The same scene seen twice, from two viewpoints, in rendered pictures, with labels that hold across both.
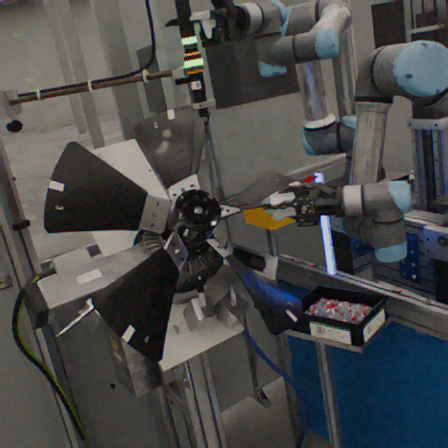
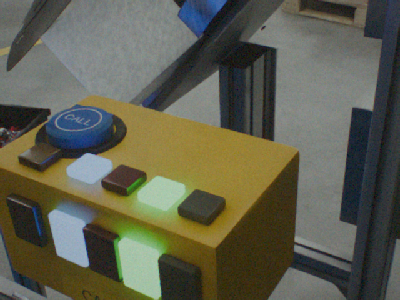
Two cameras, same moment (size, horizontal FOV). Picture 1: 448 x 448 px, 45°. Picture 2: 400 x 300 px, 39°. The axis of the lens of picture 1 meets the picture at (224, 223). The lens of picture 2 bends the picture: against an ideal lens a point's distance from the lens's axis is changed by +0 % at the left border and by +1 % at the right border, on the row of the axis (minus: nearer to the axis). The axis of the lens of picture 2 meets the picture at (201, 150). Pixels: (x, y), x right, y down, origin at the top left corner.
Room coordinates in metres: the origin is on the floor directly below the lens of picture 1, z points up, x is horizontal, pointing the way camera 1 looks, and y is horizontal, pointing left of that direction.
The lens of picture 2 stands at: (2.06, -0.25, 1.25)
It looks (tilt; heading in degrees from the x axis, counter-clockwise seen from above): 32 degrees down; 154
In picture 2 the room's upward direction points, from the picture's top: 3 degrees counter-clockwise
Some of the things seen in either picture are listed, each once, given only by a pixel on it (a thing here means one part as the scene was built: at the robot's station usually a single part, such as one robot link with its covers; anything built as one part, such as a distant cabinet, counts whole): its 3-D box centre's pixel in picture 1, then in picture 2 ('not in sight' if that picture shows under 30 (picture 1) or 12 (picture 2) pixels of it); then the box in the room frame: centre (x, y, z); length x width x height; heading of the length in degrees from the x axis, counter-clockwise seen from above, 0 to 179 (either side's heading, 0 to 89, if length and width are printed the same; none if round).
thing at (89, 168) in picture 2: not in sight; (89, 167); (1.80, -0.19, 1.08); 0.02 x 0.02 x 0.01; 31
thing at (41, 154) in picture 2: not in sight; (40, 156); (1.77, -0.21, 1.08); 0.02 x 0.02 x 0.01; 31
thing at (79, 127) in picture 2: not in sight; (80, 129); (1.76, -0.18, 1.08); 0.04 x 0.04 x 0.02
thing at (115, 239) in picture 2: not in sight; (104, 252); (1.83, -0.20, 1.04); 0.02 x 0.01 x 0.03; 31
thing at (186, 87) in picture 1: (194, 87); not in sight; (1.36, 0.01, 1.50); 0.09 x 0.07 x 0.10; 66
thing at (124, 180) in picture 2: not in sight; (124, 179); (1.82, -0.18, 1.08); 0.02 x 0.02 x 0.01; 31
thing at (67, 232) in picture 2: not in sight; (70, 238); (1.81, -0.21, 1.04); 0.02 x 0.01 x 0.03; 31
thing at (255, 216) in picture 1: (268, 212); (147, 220); (1.79, -0.16, 1.02); 0.16 x 0.10 x 0.11; 31
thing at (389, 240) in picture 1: (385, 235); not in sight; (1.24, -0.38, 1.08); 0.11 x 0.08 x 0.11; 18
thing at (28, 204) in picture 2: not in sight; (27, 220); (1.78, -0.23, 1.04); 0.02 x 0.01 x 0.03; 31
